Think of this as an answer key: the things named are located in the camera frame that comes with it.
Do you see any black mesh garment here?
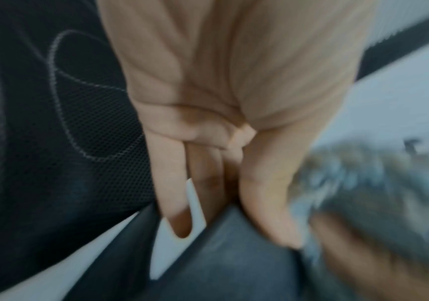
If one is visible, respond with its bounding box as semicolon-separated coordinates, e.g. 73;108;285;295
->
0;0;160;298

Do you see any person's right hand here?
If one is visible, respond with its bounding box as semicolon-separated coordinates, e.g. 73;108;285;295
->
311;214;429;301

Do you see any person's left hand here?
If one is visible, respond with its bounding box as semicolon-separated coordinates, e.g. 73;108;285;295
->
98;0;375;250

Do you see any dark grey denim garment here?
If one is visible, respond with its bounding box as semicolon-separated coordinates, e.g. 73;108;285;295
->
64;202;314;301

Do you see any black edge strip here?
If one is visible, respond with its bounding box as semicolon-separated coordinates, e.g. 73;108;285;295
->
355;5;429;81

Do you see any grey-blue fuzzy knit cloth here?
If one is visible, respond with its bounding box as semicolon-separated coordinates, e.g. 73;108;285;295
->
290;140;429;301

